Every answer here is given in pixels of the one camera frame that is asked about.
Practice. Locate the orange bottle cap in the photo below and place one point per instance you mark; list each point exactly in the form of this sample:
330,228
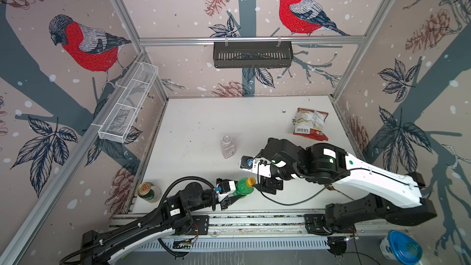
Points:
250,182

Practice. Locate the black hanging basket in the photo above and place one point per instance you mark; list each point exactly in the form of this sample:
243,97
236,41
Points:
269,55

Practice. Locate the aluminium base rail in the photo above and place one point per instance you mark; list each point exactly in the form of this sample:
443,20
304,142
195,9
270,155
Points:
261,224

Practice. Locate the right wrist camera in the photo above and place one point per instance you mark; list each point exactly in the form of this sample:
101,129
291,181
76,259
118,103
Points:
258,166

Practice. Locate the white wire basket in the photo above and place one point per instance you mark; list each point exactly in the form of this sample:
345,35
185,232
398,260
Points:
117,126

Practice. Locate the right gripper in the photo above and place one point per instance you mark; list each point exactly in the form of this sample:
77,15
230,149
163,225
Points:
272,181

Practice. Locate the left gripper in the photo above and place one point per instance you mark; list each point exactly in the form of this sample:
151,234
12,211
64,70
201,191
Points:
226,199

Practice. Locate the green tin can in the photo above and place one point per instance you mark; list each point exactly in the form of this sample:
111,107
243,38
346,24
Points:
149,192

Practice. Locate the clear plastic bottle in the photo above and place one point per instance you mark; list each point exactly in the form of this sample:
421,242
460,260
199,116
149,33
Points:
227,147

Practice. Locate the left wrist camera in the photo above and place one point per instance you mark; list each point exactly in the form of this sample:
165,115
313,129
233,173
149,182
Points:
225,186

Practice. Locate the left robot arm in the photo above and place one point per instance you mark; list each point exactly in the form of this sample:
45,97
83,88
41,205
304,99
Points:
172,216

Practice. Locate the green plastic bottle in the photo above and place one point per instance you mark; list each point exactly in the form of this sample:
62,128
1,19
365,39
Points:
242,188

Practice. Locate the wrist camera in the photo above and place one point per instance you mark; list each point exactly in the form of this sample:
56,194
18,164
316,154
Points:
258,166
225,186

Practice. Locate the blue lidded container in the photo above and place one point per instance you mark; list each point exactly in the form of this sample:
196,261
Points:
400,247

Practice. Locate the wooden spoon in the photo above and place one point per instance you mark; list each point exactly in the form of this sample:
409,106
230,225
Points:
331,188

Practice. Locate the red snack bag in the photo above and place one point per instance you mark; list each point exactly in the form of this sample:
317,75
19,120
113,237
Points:
310,123

